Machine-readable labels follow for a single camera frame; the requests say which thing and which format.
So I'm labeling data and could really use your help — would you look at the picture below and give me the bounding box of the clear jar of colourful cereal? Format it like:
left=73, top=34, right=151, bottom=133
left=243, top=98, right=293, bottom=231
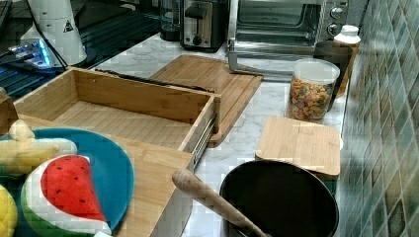
left=288, top=58, right=340, bottom=121

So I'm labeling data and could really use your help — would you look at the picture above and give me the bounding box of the bamboo drawer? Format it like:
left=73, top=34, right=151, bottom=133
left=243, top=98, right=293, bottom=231
left=15, top=68, right=219, bottom=161

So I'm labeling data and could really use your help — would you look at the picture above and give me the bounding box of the white cap amber bottle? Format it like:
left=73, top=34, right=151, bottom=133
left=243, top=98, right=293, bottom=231
left=334, top=25, right=361, bottom=98

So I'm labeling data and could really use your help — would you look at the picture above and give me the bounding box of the teal container with bamboo lid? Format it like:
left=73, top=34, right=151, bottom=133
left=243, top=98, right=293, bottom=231
left=255, top=116, right=341, bottom=195

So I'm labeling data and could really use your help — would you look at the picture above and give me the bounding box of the yellow plush fruit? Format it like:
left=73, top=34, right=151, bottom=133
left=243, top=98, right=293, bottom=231
left=0, top=186, right=18, bottom=237

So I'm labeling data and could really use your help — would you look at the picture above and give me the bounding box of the plush banana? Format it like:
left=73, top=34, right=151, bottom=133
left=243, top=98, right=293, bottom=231
left=0, top=119, right=78, bottom=176

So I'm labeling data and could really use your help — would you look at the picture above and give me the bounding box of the blue plate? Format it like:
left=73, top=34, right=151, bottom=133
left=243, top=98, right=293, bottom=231
left=0, top=127, right=135, bottom=237

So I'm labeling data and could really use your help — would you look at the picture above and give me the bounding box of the black utensil crock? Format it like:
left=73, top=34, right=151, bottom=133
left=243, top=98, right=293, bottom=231
left=219, top=160, right=339, bottom=237

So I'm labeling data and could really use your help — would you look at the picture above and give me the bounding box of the wooden spoon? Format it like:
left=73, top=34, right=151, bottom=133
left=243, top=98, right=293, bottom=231
left=172, top=169, right=271, bottom=237

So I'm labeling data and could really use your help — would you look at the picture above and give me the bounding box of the plush watermelon slice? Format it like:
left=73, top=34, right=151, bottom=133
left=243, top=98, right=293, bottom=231
left=21, top=155, right=112, bottom=237

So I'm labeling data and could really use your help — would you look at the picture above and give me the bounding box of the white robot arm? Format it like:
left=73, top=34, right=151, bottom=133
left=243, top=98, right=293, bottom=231
left=21, top=0, right=87, bottom=69

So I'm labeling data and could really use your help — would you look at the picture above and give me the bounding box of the large bamboo cutting board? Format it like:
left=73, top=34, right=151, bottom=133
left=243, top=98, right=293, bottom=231
left=151, top=55, right=263, bottom=147

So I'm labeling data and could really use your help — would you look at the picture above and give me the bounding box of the silver toaster oven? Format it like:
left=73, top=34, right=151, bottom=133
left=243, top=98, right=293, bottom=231
left=226, top=0, right=349, bottom=82

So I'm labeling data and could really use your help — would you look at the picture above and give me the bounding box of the black silver toaster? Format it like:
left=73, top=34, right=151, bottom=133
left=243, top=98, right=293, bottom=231
left=180, top=0, right=228, bottom=52

